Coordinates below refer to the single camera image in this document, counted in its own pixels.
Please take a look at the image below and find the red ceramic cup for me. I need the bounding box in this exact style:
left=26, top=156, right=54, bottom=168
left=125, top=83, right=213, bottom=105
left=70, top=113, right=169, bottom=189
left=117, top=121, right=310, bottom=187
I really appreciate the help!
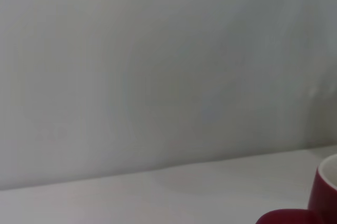
left=255, top=153, right=337, bottom=224

